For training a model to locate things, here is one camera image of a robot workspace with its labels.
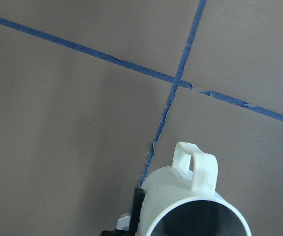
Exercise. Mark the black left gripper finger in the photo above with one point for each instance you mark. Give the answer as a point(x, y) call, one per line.
point(138, 198)

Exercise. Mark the white ribbed mug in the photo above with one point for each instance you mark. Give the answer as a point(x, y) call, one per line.
point(181, 199)

